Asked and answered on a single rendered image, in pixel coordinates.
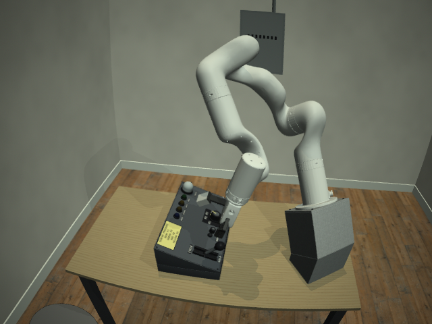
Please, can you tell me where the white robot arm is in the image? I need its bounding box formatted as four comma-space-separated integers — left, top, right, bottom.
196, 35, 338, 210

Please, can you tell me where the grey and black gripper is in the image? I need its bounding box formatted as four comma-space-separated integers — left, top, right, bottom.
214, 195, 243, 239

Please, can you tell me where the dark grey control panel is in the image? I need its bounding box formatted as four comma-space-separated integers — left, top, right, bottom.
154, 182, 230, 280

